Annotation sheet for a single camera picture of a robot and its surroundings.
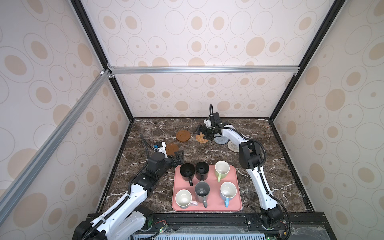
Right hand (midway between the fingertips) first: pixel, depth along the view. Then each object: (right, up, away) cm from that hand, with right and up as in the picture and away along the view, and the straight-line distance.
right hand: (198, 134), depth 105 cm
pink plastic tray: (+8, -37, -25) cm, 45 cm away
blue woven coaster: (+16, -4, 0) cm, 17 cm away
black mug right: (+1, -21, -18) cm, 28 cm away
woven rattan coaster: (+1, -3, +2) cm, 4 cm away
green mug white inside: (+14, -22, -16) cm, 30 cm away
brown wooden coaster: (-19, -10, -5) cm, 22 cm away
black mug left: (-7, -21, -20) cm, 30 cm away
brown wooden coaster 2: (-11, -1, +4) cm, 12 cm away
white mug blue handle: (+15, -31, -24) cm, 42 cm away
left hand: (-9, -9, -27) cm, 30 cm away
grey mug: (+1, -31, -24) cm, 39 cm away
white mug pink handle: (-9, -35, -25) cm, 44 cm away
